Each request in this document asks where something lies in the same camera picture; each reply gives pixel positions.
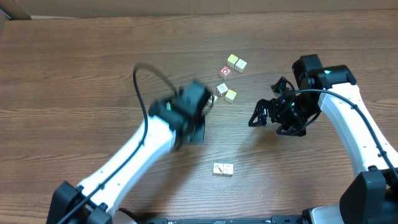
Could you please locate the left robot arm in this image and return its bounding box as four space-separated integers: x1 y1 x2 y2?
47 81 212 223

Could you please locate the red bordered block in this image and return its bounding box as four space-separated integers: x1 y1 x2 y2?
219 66 231 80

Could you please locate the hammer picture block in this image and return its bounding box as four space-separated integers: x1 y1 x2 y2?
213 163 224 175

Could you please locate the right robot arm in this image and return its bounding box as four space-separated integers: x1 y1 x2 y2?
248 54 397 223

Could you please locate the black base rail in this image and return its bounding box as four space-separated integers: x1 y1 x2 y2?
138 215 310 224

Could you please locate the white number two block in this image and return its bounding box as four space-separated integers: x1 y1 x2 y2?
216 83 229 97

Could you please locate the acorn picture block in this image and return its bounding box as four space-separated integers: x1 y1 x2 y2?
209 95 218 105

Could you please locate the white block far right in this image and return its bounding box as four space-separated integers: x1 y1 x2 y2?
234 58 247 73

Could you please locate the yellow letter C block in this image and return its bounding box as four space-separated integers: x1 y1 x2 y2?
224 90 237 103

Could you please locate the white block green side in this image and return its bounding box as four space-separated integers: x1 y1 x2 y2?
223 164 234 176

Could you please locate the yellow top block far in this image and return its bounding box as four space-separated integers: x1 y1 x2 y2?
226 54 239 68

